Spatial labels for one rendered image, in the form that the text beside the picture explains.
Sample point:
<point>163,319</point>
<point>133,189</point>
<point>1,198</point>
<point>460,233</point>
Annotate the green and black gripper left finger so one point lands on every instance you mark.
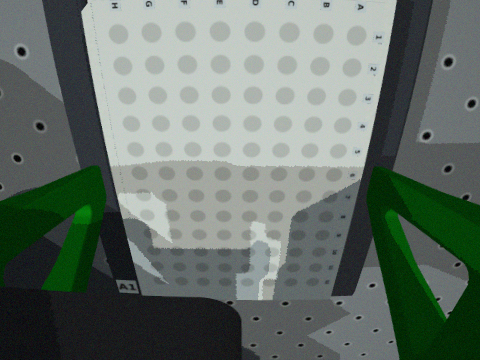
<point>27,217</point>

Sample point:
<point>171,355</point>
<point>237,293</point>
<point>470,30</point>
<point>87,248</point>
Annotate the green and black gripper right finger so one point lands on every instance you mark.
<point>454,224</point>

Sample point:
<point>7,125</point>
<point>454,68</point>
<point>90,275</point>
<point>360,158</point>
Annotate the white well pcr plate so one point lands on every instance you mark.
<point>237,133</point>

